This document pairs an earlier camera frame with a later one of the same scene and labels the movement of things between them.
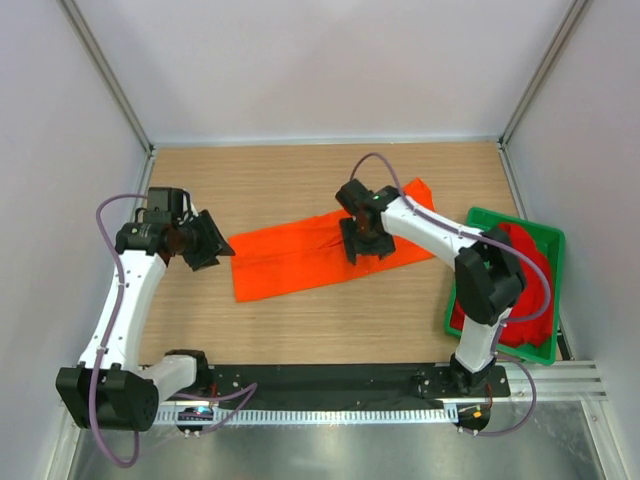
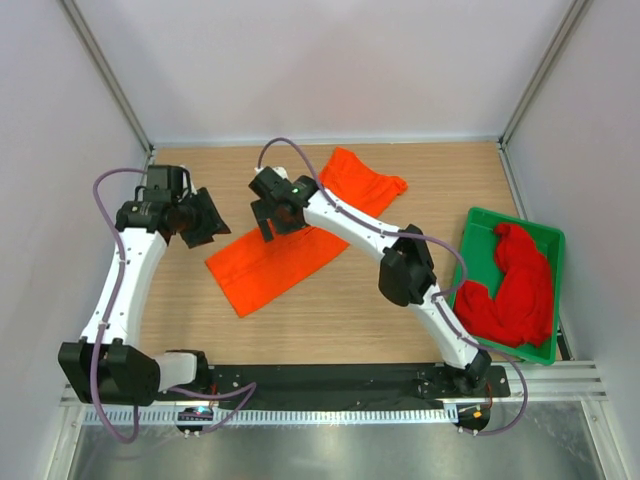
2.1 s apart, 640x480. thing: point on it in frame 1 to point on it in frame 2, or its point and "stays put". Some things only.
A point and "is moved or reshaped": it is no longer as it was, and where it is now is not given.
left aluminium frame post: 101,64 stays put
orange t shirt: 275,257 is moved or reshaped
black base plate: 332,384 stays put
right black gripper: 385,246 to 263,213
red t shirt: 530,321 stays put
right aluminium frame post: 573,14 stays put
